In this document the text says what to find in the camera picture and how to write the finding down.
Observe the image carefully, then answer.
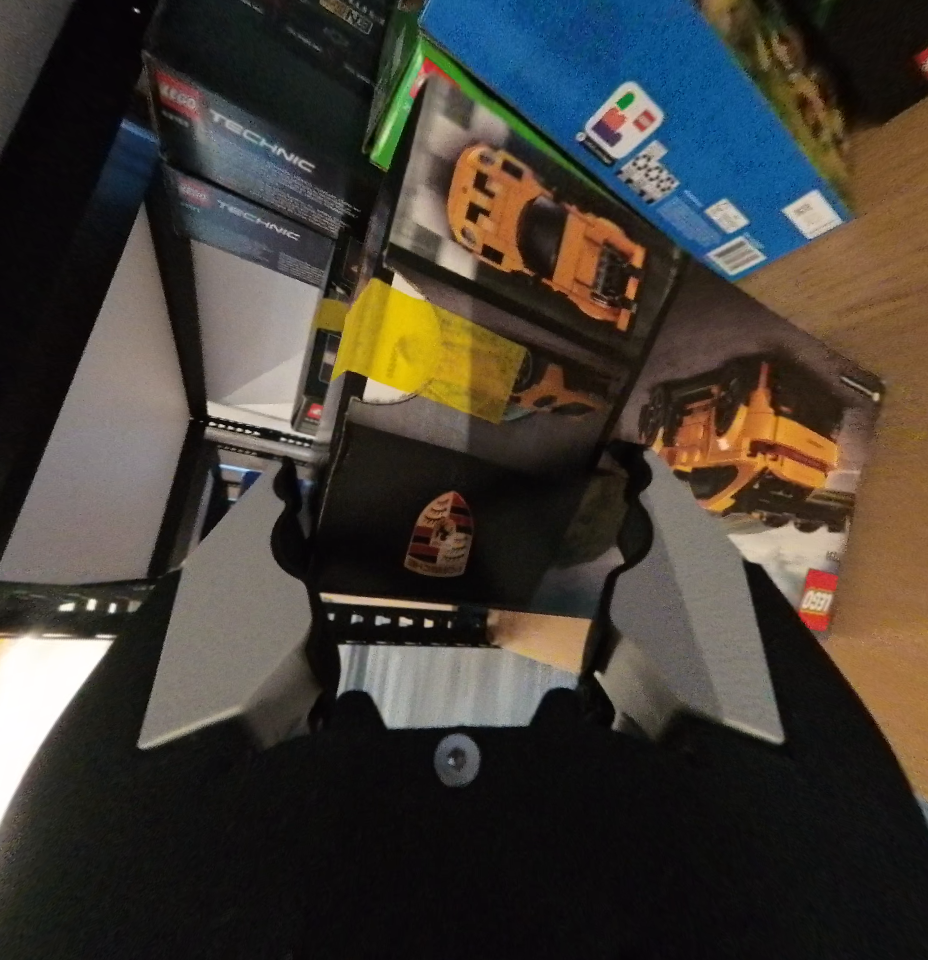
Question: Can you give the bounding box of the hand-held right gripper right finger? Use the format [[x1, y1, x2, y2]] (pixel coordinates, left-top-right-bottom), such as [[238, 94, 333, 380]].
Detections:
[[584, 444, 787, 745]]

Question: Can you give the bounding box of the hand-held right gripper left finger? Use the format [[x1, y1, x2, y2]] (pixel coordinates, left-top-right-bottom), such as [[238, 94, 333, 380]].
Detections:
[[137, 457, 324, 751]]

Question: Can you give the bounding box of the orange sports car lego box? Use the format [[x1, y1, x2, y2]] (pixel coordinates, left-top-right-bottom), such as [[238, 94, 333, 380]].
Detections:
[[310, 75, 688, 621]]

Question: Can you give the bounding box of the black race car lego box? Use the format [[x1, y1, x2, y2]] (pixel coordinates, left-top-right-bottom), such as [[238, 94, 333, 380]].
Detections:
[[162, 167, 347, 295]]

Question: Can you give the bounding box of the orange off-road car lego box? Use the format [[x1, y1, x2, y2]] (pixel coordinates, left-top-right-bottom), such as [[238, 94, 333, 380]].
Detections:
[[605, 261, 887, 640]]

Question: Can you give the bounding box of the dark lego box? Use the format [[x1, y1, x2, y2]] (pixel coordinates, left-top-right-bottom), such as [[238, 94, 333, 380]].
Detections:
[[143, 51, 384, 220]]

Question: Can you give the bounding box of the green brown lego box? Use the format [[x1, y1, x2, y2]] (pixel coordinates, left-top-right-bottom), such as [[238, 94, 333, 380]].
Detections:
[[700, 0, 857, 153]]

